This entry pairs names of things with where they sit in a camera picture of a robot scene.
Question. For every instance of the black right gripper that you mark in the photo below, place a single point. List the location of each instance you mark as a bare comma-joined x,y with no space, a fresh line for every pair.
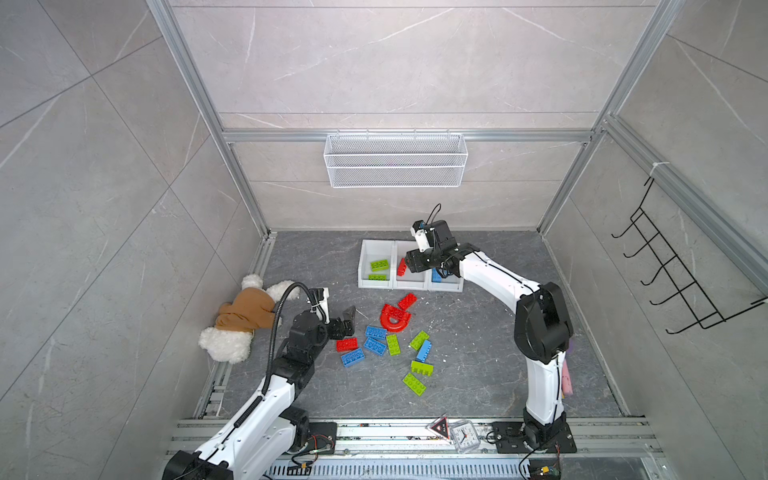
414,260

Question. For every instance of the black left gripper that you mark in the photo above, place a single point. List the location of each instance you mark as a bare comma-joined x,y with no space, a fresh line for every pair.
339,332

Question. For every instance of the red arch lego piece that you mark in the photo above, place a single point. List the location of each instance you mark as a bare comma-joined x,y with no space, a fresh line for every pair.
394,319

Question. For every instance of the red lego brick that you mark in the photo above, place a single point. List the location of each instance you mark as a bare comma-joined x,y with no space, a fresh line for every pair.
408,301
402,268
346,345

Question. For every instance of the blue lego brick slanted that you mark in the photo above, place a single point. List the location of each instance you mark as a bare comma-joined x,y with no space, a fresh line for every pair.
424,351

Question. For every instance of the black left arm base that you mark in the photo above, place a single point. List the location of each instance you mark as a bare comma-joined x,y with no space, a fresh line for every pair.
315,437

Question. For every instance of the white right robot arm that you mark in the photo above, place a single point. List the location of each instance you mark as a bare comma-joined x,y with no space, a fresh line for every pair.
542,325

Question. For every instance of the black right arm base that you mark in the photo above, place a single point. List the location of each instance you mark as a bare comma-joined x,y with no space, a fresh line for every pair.
529,435

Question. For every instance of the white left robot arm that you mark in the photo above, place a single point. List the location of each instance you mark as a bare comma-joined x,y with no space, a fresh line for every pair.
269,425

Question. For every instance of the white middle sorting bin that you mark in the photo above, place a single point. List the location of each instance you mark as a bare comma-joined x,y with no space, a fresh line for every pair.
408,280

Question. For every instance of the white sorting bin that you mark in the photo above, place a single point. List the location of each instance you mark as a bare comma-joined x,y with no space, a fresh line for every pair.
450,281
372,250
408,280

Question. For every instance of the white right sorting bin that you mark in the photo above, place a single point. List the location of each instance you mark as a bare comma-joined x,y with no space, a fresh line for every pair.
450,281

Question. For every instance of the green lego brick upright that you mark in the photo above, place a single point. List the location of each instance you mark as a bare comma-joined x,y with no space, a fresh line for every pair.
393,345

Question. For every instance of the white left sorting bin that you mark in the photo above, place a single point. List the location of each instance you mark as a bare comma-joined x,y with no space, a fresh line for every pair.
372,250

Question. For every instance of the green lego brick toothed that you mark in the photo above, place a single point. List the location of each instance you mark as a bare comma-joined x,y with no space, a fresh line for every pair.
421,368

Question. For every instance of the green lego brick bottom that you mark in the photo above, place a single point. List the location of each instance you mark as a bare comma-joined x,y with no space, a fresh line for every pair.
414,384

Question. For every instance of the white brown plush toy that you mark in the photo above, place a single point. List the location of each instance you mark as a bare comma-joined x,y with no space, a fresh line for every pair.
229,339

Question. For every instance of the red warning triangle toy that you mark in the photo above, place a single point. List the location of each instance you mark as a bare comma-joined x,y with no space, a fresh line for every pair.
440,428

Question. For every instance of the small white alarm clock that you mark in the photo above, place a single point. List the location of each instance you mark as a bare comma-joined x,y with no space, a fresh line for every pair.
464,436

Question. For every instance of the white wire mesh basket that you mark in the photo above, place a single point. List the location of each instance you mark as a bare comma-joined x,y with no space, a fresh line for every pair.
404,160

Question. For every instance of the black wire hook rack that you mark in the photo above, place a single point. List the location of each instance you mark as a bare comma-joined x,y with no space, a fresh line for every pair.
683,282

